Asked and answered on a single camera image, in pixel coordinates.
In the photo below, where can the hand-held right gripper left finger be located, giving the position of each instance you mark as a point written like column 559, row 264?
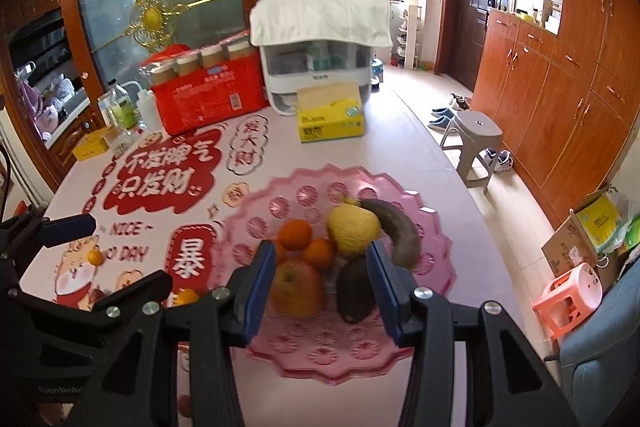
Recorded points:
column 260, row 292

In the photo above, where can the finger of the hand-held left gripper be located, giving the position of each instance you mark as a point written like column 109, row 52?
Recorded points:
column 70, row 228
column 140, row 289

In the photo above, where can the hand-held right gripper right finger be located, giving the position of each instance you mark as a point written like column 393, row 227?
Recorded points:
column 385, row 292

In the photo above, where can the dark avocado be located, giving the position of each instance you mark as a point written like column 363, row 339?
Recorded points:
column 355, row 289

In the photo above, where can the red apple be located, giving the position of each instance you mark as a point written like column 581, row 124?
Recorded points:
column 295, row 289

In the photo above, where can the small orange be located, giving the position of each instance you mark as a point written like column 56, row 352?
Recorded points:
column 185, row 298
column 94, row 257
column 320, row 253
column 295, row 234

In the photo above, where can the dark overripe banana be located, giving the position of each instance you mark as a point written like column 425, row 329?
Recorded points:
column 400, row 232

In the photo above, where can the yellow round fruit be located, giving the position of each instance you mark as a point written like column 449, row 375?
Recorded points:
column 352, row 227

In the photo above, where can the pink plastic fruit plate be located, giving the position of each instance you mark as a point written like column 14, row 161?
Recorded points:
column 310, row 202

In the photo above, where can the flat yellow box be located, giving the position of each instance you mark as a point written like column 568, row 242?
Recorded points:
column 90, row 148

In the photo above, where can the ribbed glass cup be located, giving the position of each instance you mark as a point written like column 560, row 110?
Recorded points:
column 120, row 141

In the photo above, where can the clear glass bottle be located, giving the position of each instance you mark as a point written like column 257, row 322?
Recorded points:
column 121, row 107

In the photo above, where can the white plastic bottle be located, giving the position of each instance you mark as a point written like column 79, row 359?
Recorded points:
column 148, row 109

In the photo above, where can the printed cartoon tablecloth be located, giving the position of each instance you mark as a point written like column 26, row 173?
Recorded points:
column 400, row 147

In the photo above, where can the wooden display cabinet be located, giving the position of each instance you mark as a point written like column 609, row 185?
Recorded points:
column 45, row 67

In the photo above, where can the pair of sneakers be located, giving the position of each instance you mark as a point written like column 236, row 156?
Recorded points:
column 500, row 159

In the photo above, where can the grey plastic stool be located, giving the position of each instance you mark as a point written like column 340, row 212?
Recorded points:
column 472, row 139

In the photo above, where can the blue slipper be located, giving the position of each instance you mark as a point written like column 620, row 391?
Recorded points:
column 443, row 112
column 440, row 123

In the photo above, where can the yellow tissue box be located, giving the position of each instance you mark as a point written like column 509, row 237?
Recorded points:
column 330, row 117

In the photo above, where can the open cardboard box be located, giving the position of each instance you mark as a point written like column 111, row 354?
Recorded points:
column 565, row 247

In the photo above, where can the pink plastic stool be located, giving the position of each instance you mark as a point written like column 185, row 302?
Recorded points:
column 575, row 292

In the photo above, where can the red drink carton pack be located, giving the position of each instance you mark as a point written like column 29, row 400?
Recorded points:
column 210, row 97

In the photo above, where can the blue armchair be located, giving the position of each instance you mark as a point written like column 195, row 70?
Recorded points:
column 600, row 357

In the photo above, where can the yellow paper pack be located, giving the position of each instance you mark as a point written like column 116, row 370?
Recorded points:
column 597, row 217

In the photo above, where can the white countertop appliance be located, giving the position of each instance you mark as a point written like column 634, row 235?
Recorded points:
column 320, row 74

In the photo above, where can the white shoe rack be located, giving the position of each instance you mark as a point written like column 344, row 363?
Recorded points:
column 411, row 32

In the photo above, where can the white towel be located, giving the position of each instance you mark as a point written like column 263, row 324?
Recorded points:
column 320, row 19

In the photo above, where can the dark entry door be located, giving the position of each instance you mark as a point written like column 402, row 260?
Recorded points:
column 472, row 7

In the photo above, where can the wooden wall cupboard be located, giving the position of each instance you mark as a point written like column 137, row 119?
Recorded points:
column 560, row 97

